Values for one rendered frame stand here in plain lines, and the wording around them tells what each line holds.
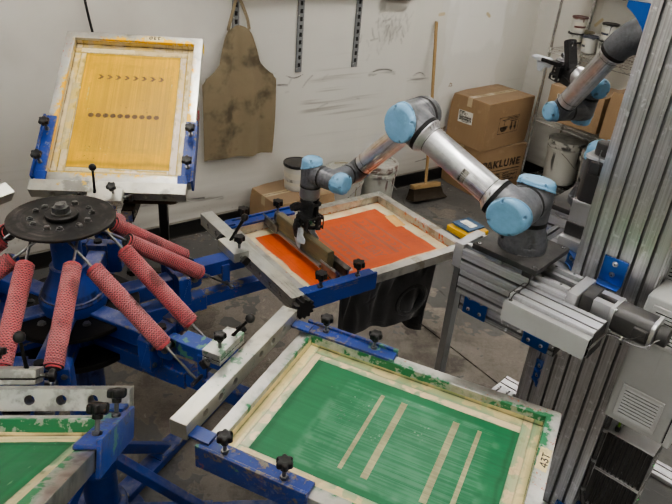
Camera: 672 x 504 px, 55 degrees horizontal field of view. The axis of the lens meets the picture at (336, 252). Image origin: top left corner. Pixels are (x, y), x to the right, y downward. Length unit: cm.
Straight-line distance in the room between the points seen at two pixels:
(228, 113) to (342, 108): 98
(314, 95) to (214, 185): 96
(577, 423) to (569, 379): 18
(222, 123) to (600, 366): 291
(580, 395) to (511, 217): 79
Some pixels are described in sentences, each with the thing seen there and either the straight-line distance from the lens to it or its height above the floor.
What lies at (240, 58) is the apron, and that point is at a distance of 434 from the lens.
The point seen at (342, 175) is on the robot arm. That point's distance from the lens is 222.
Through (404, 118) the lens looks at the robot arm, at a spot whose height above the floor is 162.
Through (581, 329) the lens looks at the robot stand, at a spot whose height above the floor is 117.
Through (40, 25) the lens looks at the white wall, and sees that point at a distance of 394.
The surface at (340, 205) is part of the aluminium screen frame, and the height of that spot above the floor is 98.
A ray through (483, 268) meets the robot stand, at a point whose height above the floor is 115.
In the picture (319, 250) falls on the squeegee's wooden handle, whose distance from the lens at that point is 234.
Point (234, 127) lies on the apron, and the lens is 444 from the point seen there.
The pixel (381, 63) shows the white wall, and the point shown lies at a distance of 507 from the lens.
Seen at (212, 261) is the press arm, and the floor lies 104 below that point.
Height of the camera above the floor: 219
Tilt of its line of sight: 29 degrees down
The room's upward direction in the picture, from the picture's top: 5 degrees clockwise
